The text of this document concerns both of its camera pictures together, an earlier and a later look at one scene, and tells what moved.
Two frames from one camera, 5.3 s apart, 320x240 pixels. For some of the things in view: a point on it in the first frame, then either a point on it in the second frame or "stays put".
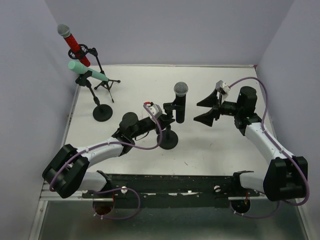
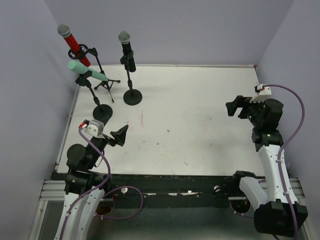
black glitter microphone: x=180 y=90 to x=124 y=37
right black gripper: x=216 y=108 to x=242 y=109
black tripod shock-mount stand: x=84 y=49 stays put
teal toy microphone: x=81 y=68 stays put
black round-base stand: x=169 y=139 to x=132 y=97
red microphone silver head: x=64 y=31 stays put
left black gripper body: x=167 y=115 to x=111 y=137
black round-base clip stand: x=103 y=112 stays put
